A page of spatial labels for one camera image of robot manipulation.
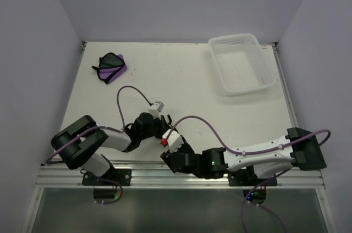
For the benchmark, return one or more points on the purple grey towel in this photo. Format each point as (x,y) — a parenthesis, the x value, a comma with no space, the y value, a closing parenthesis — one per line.
(110,67)

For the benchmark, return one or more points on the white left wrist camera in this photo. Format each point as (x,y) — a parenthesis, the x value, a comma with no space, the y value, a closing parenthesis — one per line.
(156,108)

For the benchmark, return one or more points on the aluminium mounting rail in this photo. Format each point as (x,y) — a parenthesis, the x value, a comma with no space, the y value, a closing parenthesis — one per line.
(158,175)

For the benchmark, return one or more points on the black base bracket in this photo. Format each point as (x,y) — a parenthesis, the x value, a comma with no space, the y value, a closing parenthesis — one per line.
(121,176)
(244,177)

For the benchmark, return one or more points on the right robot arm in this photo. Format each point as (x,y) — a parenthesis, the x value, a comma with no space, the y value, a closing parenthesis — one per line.
(298,148)

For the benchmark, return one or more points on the white plastic basket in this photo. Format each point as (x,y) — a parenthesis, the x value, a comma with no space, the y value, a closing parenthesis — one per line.
(241,64)

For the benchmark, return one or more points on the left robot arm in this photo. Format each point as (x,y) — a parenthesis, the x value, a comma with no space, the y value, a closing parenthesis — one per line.
(78,143)

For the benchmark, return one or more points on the right black base bracket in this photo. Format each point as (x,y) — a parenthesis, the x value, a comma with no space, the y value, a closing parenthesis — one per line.
(244,177)

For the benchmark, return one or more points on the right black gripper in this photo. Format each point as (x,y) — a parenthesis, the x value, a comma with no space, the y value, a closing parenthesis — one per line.
(166,155)

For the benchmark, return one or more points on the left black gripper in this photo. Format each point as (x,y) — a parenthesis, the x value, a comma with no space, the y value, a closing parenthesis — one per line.
(159,135)

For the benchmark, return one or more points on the left black base bracket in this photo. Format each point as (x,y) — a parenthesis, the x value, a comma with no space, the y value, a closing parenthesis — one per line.
(121,176)

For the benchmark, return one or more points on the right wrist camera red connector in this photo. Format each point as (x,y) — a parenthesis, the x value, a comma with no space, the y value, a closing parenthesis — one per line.
(171,140)

